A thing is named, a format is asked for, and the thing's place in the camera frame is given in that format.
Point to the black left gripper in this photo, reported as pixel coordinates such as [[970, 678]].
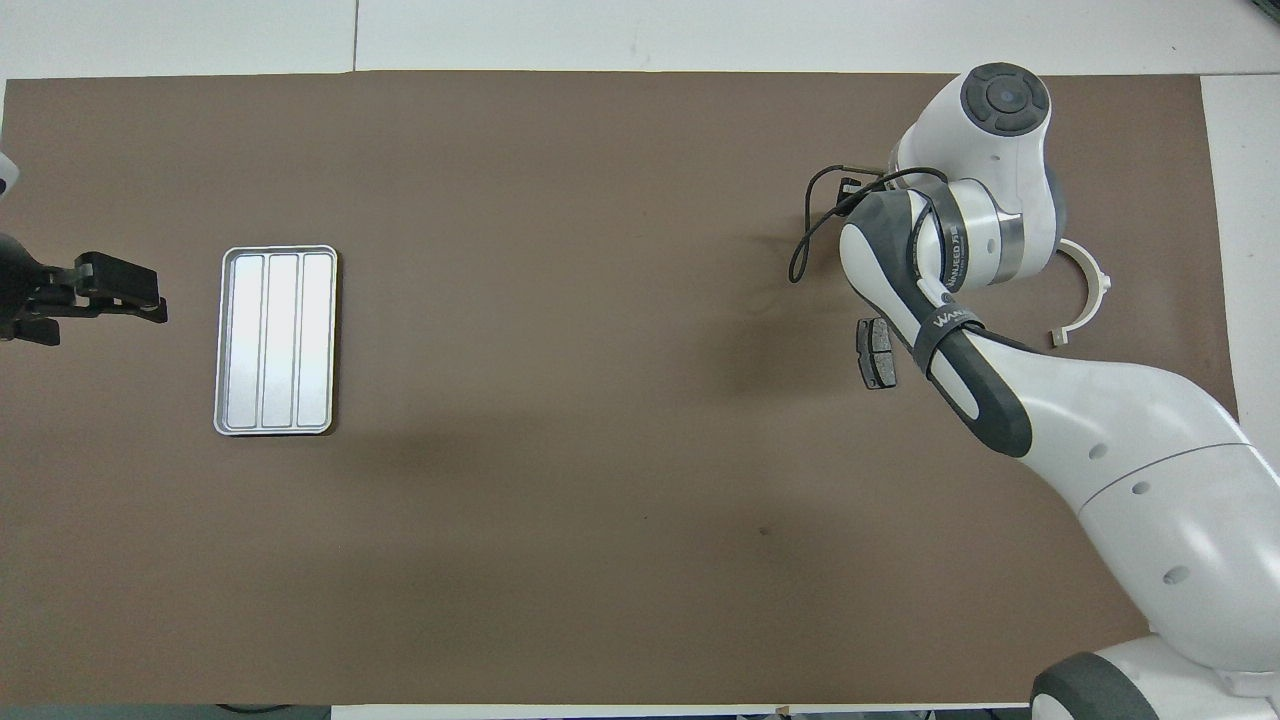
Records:
[[25, 290]]

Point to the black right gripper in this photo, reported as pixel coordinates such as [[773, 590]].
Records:
[[848, 187]]

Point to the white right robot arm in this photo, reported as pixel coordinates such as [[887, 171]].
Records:
[[1150, 460]]

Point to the silver metal tray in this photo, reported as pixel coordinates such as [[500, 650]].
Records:
[[275, 340]]

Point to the short rectangular grey brake pad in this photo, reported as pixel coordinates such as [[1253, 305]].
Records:
[[878, 352]]

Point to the brown table mat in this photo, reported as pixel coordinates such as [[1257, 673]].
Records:
[[560, 300]]

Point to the white curved plastic bracket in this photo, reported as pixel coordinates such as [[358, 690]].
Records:
[[1098, 285]]

